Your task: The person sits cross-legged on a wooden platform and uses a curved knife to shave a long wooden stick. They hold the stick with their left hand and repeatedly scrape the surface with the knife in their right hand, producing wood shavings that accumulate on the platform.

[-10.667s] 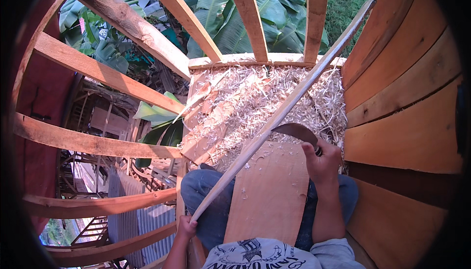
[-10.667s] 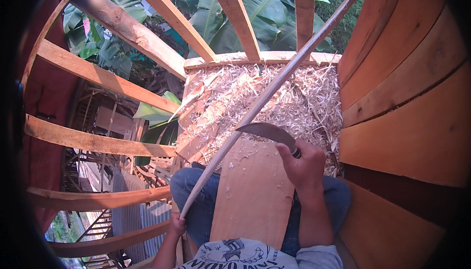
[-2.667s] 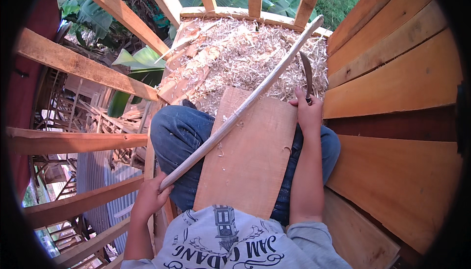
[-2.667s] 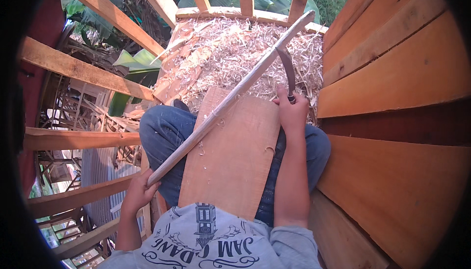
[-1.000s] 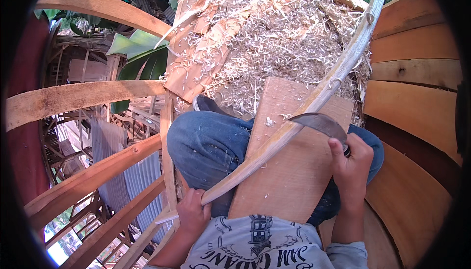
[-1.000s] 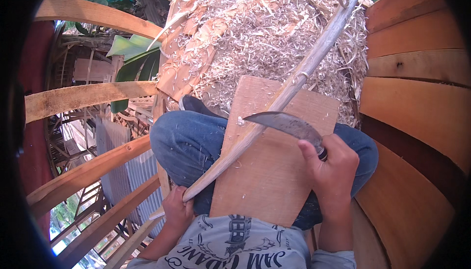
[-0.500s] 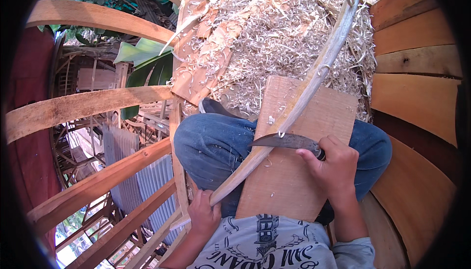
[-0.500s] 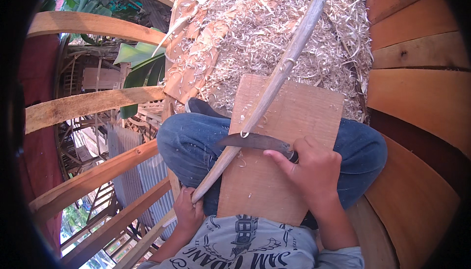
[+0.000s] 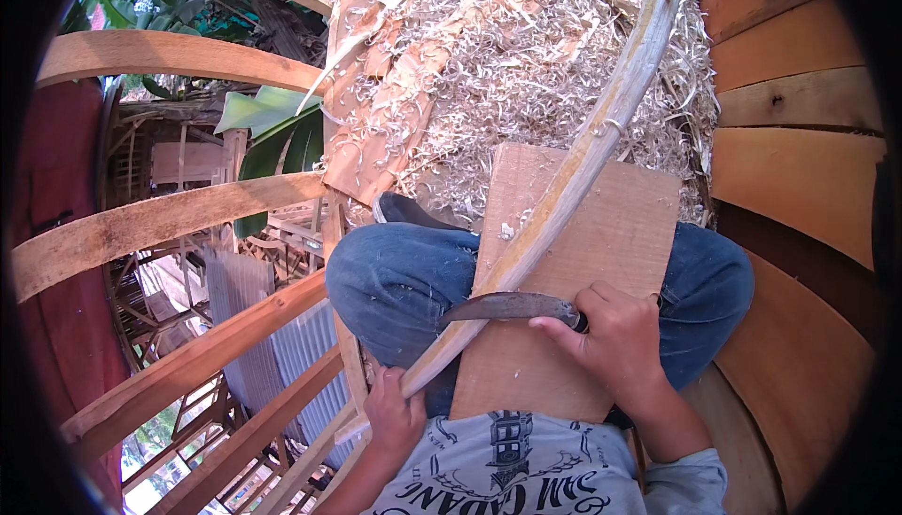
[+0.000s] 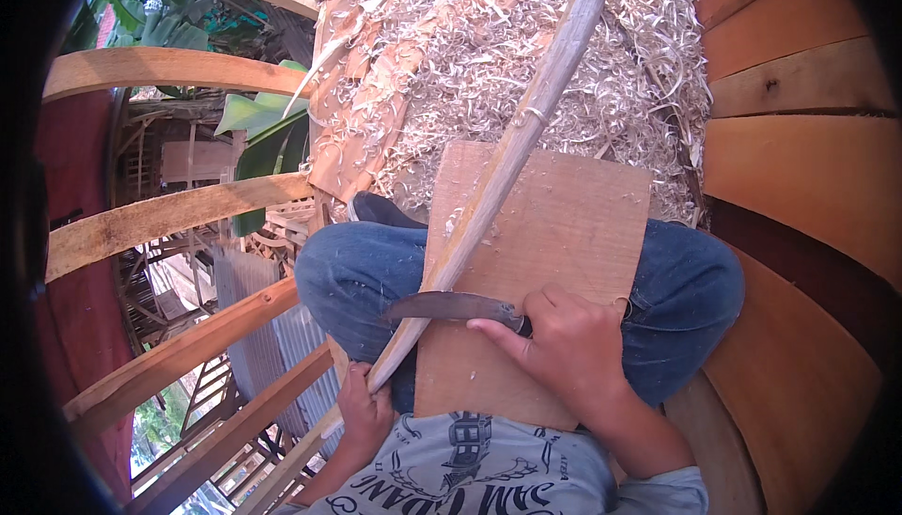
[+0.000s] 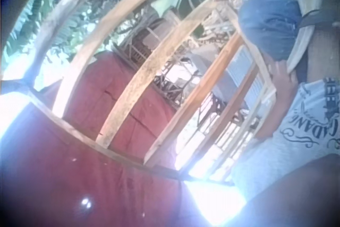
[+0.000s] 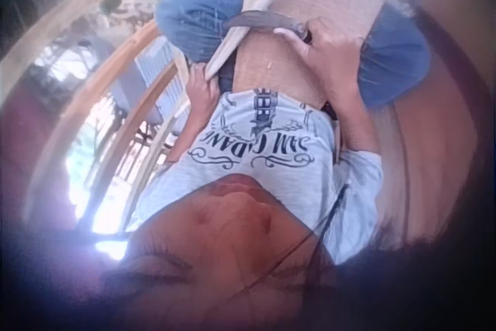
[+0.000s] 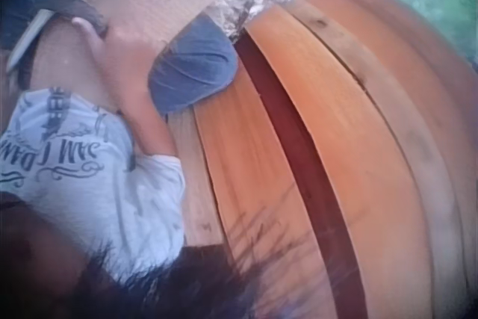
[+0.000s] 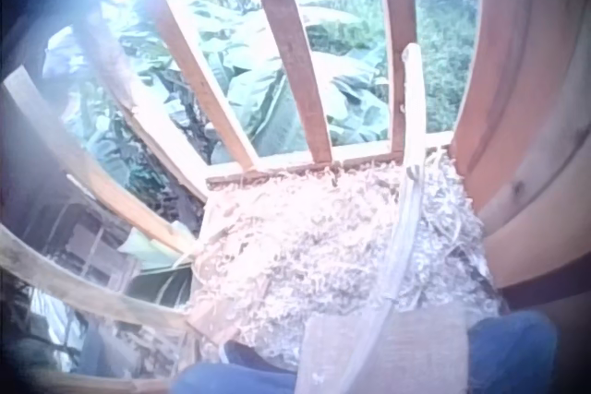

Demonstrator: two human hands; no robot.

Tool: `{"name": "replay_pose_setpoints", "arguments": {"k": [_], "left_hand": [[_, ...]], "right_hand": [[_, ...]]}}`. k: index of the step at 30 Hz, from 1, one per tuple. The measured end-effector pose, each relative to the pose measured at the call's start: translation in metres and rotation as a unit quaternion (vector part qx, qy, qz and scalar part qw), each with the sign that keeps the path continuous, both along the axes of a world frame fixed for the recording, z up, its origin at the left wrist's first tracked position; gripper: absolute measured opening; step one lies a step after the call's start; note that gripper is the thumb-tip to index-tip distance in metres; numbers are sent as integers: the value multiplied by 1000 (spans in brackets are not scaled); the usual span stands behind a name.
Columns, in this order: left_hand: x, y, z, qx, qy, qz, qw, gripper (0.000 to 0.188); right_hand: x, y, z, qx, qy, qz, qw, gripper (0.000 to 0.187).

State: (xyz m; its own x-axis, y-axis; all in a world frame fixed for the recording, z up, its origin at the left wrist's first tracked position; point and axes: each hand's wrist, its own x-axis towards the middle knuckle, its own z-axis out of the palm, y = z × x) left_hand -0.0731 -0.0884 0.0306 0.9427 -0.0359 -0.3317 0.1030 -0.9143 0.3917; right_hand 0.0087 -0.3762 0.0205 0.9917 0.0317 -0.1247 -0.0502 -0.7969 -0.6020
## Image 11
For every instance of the person's left hand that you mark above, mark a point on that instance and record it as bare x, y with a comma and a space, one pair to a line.
284, 74

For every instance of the person's left fingers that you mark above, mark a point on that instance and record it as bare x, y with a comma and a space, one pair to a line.
280, 67

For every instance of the pale wooden slat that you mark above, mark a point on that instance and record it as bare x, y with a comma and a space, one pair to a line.
297, 49

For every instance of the corrugated metal sheet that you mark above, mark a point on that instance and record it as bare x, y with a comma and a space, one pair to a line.
239, 75

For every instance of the person's legs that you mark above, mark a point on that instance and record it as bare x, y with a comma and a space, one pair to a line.
268, 22

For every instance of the black wrist band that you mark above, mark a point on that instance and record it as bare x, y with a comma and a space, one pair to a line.
318, 19

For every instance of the red cloth sheet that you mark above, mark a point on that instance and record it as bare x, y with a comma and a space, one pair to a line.
79, 158

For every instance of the green leafy plants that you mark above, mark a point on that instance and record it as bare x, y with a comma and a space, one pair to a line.
40, 17

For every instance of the wooden slatted frame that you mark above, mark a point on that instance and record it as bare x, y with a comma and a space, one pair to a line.
138, 83

